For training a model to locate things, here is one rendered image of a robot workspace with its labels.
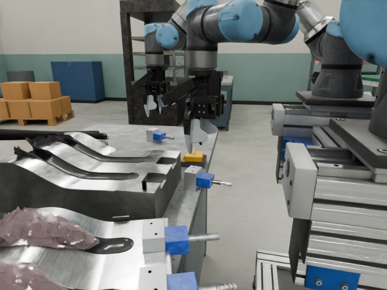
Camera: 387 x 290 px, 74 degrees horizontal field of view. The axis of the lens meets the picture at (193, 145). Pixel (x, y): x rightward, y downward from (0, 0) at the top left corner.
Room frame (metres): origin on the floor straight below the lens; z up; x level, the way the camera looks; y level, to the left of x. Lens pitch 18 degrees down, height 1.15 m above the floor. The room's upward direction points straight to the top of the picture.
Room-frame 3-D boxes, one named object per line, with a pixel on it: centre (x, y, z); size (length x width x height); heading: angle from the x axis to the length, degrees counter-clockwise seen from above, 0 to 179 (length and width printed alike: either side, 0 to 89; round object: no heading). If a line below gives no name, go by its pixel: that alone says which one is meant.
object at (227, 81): (5.17, -0.41, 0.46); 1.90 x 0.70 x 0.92; 170
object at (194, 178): (0.66, -0.04, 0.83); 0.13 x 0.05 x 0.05; 67
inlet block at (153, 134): (1.10, 0.14, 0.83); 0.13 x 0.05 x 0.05; 60
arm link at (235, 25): (0.59, -0.09, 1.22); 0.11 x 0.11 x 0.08; 33
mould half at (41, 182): (0.64, 0.31, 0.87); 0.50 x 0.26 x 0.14; 81
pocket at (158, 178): (0.55, 0.09, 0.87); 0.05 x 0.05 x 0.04; 81
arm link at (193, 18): (0.66, -0.02, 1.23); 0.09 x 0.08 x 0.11; 33
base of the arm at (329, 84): (0.87, -0.48, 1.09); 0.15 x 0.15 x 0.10
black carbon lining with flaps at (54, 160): (0.63, 0.29, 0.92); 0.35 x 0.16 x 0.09; 81
